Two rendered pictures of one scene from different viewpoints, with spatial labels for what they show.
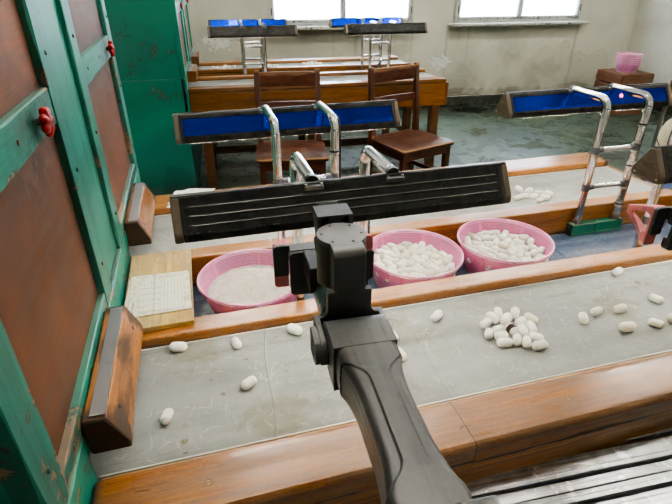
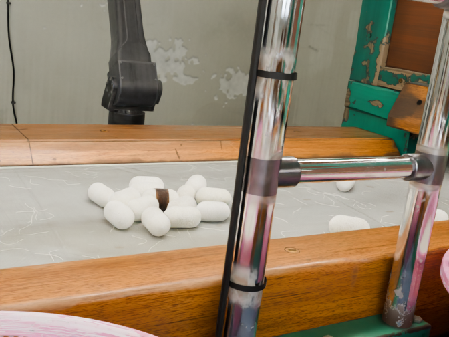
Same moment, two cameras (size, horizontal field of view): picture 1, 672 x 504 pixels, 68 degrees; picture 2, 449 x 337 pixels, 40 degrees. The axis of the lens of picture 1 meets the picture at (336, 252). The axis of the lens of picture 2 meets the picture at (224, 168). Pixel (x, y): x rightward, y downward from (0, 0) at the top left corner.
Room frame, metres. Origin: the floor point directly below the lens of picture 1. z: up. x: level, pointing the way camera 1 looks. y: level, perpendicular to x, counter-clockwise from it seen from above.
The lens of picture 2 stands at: (1.34, -0.19, 0.93)
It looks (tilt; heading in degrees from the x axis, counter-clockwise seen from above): 14 degrees down; 163
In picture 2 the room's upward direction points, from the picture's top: 7 degrees clockwise
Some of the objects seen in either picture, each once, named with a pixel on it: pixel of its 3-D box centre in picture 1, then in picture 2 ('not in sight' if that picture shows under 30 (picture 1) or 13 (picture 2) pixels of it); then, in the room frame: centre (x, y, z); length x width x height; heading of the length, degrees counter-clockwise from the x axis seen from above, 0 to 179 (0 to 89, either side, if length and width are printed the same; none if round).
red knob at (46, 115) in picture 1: (44, 121); not in sight; (0.71, 0.42, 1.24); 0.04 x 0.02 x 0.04; 16
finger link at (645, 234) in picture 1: (655, 217); not in sight; (0.74, -0.53, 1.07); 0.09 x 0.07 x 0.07; 12
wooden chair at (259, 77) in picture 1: (291, 150); not in sight; (3.04, 0.28, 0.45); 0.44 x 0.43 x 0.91; 97
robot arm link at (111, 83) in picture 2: not in sight; (131, 94); (0.30, -0.05, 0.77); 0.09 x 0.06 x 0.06; 102
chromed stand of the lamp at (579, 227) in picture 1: (592, 159); not in sight; (1.55, -0.84, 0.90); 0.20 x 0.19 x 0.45; 106
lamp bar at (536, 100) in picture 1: (587, 98); not in sight; (1.63, -0.81, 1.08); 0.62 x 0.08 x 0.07; 106
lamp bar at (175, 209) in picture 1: (350, 196); not in sight; (0.83, -0.03, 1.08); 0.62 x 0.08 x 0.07; 106
